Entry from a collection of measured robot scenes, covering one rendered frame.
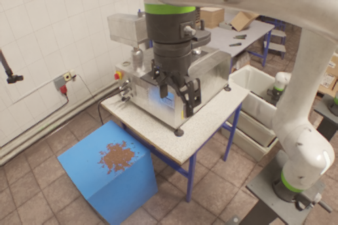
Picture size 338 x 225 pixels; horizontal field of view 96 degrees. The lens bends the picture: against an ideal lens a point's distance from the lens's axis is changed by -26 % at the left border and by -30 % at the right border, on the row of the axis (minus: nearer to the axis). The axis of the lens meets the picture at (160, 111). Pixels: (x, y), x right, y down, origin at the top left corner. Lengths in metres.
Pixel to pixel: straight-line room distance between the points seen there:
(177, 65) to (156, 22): 0.09
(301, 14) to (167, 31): 0.21
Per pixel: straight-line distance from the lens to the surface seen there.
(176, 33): 0.34
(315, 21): 0.30
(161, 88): 0.49
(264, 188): 0.80
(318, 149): 0.66
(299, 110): 0.68
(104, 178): 1.20
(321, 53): 0.60
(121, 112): 1.31
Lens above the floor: 1.59
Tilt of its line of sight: 42 degrees down
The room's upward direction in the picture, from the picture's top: 6 degrees counter-clockwise
